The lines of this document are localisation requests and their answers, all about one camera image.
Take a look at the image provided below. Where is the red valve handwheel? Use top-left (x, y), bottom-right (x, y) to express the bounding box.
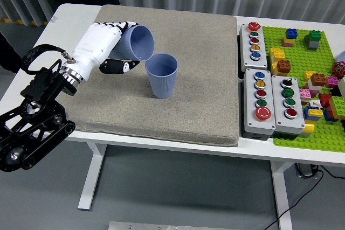
top-left (332, 61), bottom-right (345, 78)

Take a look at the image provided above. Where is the brown toy brick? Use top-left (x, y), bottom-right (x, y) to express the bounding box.
top-left (277, 59), bottom-right (293, 73)
top-left (310, 73), bottom-right (327, 87)

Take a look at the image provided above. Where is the large green toy brick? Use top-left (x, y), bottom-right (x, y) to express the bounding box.
top-left (328, 95), bottom-right (345, 120)

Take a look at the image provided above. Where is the black floor cable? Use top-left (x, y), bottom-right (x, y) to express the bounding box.
top-left (320, 165), bottom-right (345, 180)
top-left (265, 169), bottom-right (326, 230)

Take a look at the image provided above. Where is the grey five-button control box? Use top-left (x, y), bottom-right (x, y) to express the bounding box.
top-left (239, 22), bottom-right (269, 71)
top-left (241, 68), bottom-right (277, 141)

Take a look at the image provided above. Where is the green studded baseplate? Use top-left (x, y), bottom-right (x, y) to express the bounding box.
top-left (261, 26), bottom-right (345, 153)

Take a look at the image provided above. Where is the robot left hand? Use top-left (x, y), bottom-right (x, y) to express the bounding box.
top-left (71, 20), bottom-right (141, 76)

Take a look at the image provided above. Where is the grey power adapter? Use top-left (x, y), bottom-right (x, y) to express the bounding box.
top-left (295, 163), bottom-right (319, 179)

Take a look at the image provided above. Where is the grey-brown mat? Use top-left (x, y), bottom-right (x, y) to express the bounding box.
top-left (63, 4), bottom-right (240, 148)

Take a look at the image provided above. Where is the white table leg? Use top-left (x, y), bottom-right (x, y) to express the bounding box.
top-left (271, 161), bottom-right (294, 230)
top-left (77, 143), bottom-right (109, 211)

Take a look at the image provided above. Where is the grey four-button control box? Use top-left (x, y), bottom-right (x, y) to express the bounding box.
top-left (271, 75), bottom-right (307, 136)

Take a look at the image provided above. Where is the red toy brick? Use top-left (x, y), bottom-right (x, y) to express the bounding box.
top-left (319, 93), bottom-right (334, 109)

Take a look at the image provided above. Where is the cream box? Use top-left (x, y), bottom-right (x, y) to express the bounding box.
top-left (337, 77), bottom-right (345, 99)

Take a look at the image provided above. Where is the blue ribbed plastic cup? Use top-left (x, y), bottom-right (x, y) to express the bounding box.
top-left (145, 53), bottom-right (179, 99)
top-left (113, 24), bottom-right (155, 62)

